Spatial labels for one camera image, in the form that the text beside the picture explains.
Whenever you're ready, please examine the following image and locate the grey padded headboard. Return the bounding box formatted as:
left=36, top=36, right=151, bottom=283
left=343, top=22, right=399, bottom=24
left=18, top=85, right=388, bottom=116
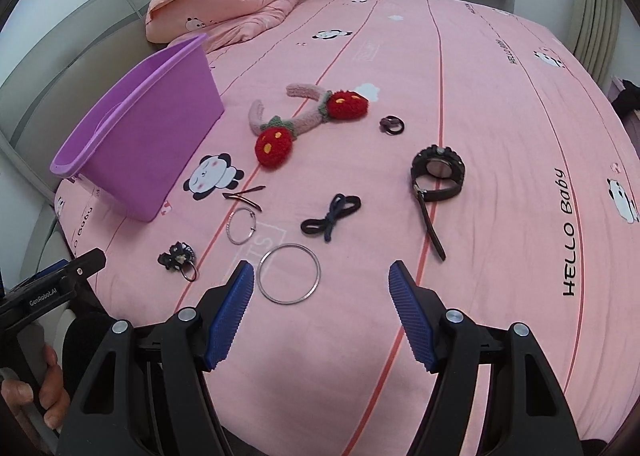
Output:
left=0, top=0, right=246, bottom=192

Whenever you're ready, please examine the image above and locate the dark blue bow hair tie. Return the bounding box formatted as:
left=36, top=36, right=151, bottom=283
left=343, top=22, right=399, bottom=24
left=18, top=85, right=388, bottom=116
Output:
left=299, top=192, right=362, bottom=244

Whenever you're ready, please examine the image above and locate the small rhinestone silver bangle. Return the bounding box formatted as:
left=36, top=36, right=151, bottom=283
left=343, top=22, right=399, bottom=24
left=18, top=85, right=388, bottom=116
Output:
left=226, top=207, right=257, bottom=246

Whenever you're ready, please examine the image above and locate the pink panda bed sheet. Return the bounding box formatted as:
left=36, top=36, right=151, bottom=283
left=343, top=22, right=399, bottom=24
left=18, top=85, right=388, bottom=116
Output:
left=55, top=0, right=639, bottom=455

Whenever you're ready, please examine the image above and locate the person's left hand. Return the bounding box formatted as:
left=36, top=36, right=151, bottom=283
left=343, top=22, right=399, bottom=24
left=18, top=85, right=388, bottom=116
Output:
left=0, top=343, right=72, bottom=431

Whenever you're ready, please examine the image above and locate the large silver bangle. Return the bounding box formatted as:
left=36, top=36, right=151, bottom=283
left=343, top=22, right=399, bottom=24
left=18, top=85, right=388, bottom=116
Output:
left=255, top=242, right=322, bottom=306

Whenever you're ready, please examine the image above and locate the brown hair clip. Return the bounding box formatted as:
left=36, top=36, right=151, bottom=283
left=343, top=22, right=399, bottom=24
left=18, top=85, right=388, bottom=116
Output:
left=222, top=185, right=266, bottom=212

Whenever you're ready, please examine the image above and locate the purple plastic basin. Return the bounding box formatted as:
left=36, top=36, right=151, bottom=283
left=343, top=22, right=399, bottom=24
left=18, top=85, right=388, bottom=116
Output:
left=50, top=35, right=224, bottom=222

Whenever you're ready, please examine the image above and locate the black wrist watch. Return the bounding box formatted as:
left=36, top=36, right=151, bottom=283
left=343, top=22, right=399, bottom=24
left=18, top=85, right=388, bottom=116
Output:
left=410, top=145, right=465, bottom=261

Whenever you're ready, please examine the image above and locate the black flower hair tie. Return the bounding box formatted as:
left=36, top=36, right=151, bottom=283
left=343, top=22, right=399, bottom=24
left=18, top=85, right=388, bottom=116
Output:
left=156, top=240, right=200, bottom=284

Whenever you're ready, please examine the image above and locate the pink strawberry plush headband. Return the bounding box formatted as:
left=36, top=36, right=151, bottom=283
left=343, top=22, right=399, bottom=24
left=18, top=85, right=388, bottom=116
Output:
left=248, top=83, right=369, bottom=170

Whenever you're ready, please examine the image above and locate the purple knot black hair tie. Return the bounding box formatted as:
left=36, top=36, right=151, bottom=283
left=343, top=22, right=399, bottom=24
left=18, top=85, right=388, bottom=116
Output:
left=377, top=114, right=407, bottom=137

